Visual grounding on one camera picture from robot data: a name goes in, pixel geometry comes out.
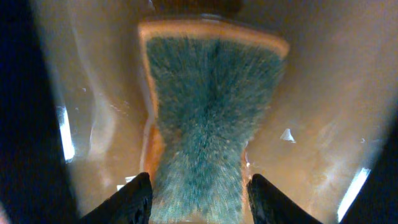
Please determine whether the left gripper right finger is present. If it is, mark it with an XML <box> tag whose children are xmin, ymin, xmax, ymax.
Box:
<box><xmin>246</xmin><ymin>174</ymin><xmax>322</xmax><ymax>224</ymax></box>

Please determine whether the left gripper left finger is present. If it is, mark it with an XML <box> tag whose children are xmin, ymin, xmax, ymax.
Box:
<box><xmin>79</xmin><ymin>172</ymin><xmax>153</xmax><ymax>224</ymax></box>

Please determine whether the green orange sponge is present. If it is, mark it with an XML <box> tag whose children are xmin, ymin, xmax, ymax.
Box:
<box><xmin>139</xmin><ymin>19</ymin><xmax>289</xmax><ymax>223</ymax></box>

